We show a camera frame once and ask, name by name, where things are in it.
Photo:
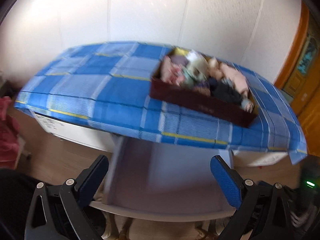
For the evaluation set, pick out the wooden door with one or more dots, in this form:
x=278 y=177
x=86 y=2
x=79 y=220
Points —
x=307 y=105

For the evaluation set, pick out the red cloth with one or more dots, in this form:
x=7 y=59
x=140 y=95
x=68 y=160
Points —
x=7 y=130

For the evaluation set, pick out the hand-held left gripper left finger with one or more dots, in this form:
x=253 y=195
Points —
x=93 y=180

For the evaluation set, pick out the white drawer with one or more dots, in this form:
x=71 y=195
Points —
x=162 y=175

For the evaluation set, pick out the blue plaid cloth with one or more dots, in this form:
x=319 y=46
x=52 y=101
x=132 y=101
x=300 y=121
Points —
x=87 y=85

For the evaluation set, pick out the pink and white sock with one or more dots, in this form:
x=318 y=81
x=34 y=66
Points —
x=170 y=72

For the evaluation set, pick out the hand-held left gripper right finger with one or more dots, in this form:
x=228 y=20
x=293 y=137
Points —
x=223 y=182

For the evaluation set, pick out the person's dark trousers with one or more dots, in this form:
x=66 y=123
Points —
x=15 y=200

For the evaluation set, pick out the flower pattern glass door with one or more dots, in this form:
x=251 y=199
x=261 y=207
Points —
x=306 y=57

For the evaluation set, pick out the wooden door frame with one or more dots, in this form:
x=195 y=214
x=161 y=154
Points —
x=295 y=42

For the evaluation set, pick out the brown tin box gold inside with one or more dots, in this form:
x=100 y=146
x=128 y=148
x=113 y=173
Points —
x=200 y=105

